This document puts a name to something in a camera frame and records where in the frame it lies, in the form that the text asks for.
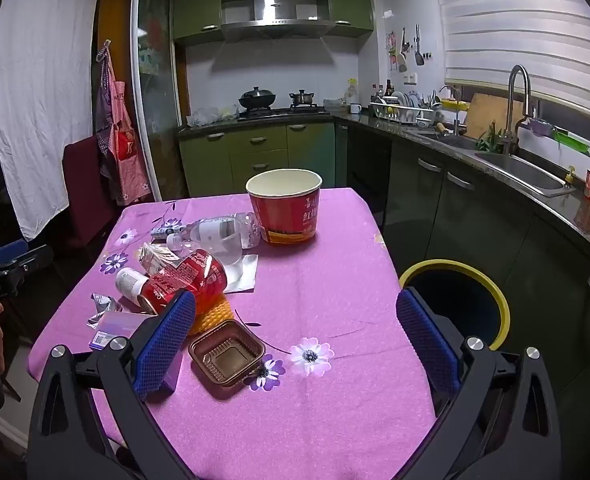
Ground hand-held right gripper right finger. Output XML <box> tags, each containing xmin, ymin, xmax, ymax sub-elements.
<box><xmin>396</xmin><ymin>287</ymin><xmax>563</xmax><ymax>480</ymax></box>

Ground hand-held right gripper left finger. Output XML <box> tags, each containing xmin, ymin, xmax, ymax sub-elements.
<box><xmin>27</xmin><ymin>290</ymin><xmax>198</xmax><ymax>480</ymax></box>

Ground shiny purple box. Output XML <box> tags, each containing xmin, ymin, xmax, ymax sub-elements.
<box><xmin>90</xmin><ymin>310</ymin><xmax>178</xmax><ymax>393</ymax></box>

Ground brown plastic tray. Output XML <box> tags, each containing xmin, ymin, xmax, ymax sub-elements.
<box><xmin>188</xmin><ymin>320</ymin><xmax>266</xmax><ymax>387</ymax></box>

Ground small white plastic bottle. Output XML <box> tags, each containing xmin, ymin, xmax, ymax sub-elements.
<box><xmin>115</xmin><ymin>267</ymin><xmax>148</xmax><ymax>306</ymax></box>

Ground crushed red can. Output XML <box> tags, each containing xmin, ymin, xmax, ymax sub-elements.
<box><xmin>139</xmin><ymin>249</ymin><xmax>228</xmax><ymax>316</ymax></box>

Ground clear plastic water bottle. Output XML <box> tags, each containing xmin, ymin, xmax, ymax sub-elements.
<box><xmin>167</xmin><ymin>211</ymin><xmax>262</xmax><ymax>251</ymax></box>

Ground red paper bucket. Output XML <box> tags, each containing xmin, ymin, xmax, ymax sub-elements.
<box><xmin>245</xmin><ymin>169</ymin><xmax>323</xmax><ymax>246</ymax></box>

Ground silver foil wrapper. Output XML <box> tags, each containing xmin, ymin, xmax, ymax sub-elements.
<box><xmin>86</xmin><ymin>292</ymin><xmax>123</xmax><ymax>328</ymax></box>

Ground dark red chair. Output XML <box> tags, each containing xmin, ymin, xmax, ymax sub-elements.
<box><xmin>62</xmin><ymin>135</ymin><xmax>120</xmax><ymax>261</ymax></box>

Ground white paper napkin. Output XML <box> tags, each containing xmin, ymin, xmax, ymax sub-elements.
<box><xmin>223</xmin><ymin>254</ymin><xmax>259</xmax><ymax>294</ymax></box>

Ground purple floral tablecloth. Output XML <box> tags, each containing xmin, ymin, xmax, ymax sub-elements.
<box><xmin>27</xmin><ymin>187</ymin><xmax>438</xmax><ymax>480</ymax></box>

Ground dark kitchen counter cabinet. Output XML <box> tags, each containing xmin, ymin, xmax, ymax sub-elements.
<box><xmin>347</xmin><ymin>112</ymin><xmax>590</xmax><ymax>411</ymax></box>

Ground red checked apron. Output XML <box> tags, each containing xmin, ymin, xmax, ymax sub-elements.
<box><xmin>93</xmin><ymin>40</ymin><xmax>153</xmax><ymax>206</ymax></box>

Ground white hanging sheet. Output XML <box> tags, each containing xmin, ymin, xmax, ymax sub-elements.
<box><xmin>0</xmin><ymin>0</ymin><xmax>100</xmax><ymax>242</ymax></box>

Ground steel sink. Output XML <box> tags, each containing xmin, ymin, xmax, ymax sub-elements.
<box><xmin>475</xmin><ymin>152</ymin><xmax>576</xmax><ymax>198</ymax></box>

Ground green vegetable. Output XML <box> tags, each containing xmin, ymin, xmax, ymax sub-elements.
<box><xmin>476</xmin><ymin>125</ymin><xmax>506</xmax><ymax>153</ymax></box>

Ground green lower cabinet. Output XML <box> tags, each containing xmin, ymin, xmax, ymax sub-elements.
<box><xmin>177</xmin><ymin>120</ymin><xmax>348</xmax><ymax>198</ymax></box>

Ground glass sliding door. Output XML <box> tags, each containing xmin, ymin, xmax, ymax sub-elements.
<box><xmin>131</xmin><ymin>0</ymin><xmax>190</xmax><ymax>206</ymax></box>

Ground dish rack with dishes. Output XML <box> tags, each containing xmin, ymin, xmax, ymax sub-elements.
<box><xmin>369</xmin><ymin>91</ymin><xmax>438</xmax><ymax>126</ymax></box>

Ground clear plastic bag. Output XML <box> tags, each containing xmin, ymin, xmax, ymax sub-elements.
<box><xmin>187</xmin><ymin>105</ymin><xmax>238</xmax><ymax>127</ymax></box>

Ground wooden cutting board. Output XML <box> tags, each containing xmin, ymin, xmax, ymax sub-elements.
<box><xmin>463</xmin><ymin>92</ymin><xmax>526</xmax><ymax>141</ymax></box>

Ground purple bowl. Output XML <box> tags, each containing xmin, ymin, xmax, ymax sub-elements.
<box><xmin>527</xmin><ymin>117</ymin><xmax>556</xmax><ymax>137</ymax></box>

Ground steel faucet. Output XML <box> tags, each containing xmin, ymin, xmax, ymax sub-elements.
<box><xmin>505</xmin><ymin>64</ymin><xmax>533</xmax><ymax>156</ymax></box>

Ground black gas stove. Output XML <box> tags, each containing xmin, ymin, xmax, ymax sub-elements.
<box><xmin>237</xmin><ymin>104</ymin><xmax>330</xmax><ymax>121</ymax></box>

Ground black wok with lid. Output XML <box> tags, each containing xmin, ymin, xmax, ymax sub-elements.
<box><xmin>238</xmin><ymin>86</ymin><xmax>278</xmax><ymax>111</ymax></box>

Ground green upper cabinets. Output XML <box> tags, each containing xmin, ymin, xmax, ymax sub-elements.
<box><xmin>172</xmin><ymin>0</ymin><xmax>376</xmax><ymax>46</ymax></box>

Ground white window blind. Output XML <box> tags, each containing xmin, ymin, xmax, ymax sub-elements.
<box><xmin>432</xmin><ymin>0</ymin><xmax>590</xmax><ymax>126</ymax></box>

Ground steel range hood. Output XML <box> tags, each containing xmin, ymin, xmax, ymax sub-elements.
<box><xmin>220</xmin><ymin>0</ymin><xmax>336</xmax><ymax>41</ymax></box>

